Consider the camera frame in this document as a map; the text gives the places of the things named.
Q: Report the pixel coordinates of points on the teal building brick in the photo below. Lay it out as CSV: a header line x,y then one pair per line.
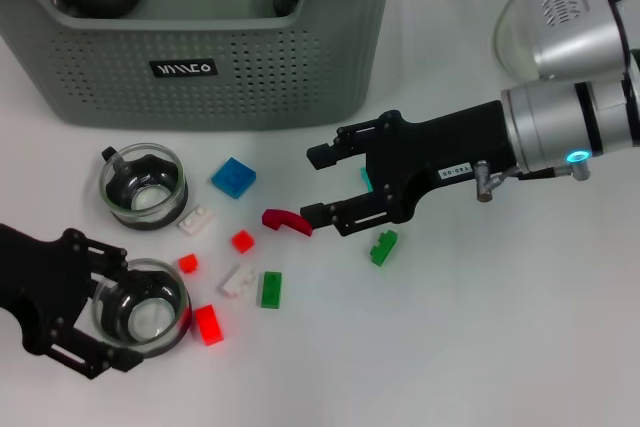
x,y
366,180

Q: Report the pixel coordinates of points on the right gripper silver elbow plug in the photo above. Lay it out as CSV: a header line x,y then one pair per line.
x,y
482,188

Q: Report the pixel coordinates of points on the small red building brick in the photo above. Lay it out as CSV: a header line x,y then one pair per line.
x,y
243,241
188,263

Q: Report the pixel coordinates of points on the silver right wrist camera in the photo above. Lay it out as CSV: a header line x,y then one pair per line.
x,y
565,22

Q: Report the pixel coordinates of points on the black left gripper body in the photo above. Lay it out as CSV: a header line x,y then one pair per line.
x,y
45,287

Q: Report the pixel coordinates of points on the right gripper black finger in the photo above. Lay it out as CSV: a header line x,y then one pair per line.
x,y
324,156
325,213

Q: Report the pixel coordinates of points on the large red building brick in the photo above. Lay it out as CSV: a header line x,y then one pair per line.
x,y
208,325

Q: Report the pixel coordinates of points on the flat green building brick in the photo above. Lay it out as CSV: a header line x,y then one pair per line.
x,y
270,289

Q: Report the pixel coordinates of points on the white building brick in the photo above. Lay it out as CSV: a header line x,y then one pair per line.
x,y
236,282
196,221

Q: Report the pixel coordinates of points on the blue square building brick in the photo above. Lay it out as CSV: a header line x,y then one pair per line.
x,y
233,178

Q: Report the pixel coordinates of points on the dark red curved brick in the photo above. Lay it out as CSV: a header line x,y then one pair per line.
x,y
280,219

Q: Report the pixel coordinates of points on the grey perforated storage bin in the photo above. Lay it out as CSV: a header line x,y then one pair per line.
x,y
200,82

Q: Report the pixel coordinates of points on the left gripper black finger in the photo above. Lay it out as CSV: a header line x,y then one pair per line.
x,y
107,259
90,354

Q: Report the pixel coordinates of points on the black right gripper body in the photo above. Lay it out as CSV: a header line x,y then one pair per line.
x,y
430,147

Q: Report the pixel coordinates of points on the stepped green building brick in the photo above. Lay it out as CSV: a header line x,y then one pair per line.
x,y
384,248

